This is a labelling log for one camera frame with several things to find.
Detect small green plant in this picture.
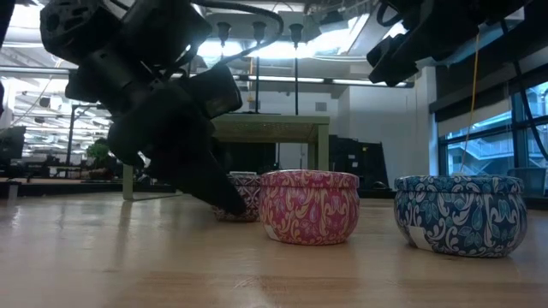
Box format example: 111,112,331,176
85,140,112,181

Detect black storage crates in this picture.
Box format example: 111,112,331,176
329,134,397,200

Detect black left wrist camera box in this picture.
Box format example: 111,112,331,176
182,63,244,120

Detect wooden workbench with grey legs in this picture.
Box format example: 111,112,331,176
0,164,125,183

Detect green perforated riser shelf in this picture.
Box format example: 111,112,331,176
122,113,331,202

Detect pink patterned candle tin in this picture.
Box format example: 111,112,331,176
259,169,360,246

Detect purple patterned candle tin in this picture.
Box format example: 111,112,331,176
211,171,262,223

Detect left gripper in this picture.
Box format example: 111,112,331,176
106,80,248,217

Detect yellow extension cable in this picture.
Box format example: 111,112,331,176
460,33,480,175

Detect dark blue patterned candle tin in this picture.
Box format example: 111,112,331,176
393,174,528,258

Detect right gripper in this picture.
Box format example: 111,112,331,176
366,0,527,86

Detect dark computer monitor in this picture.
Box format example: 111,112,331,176
0,126,27,162

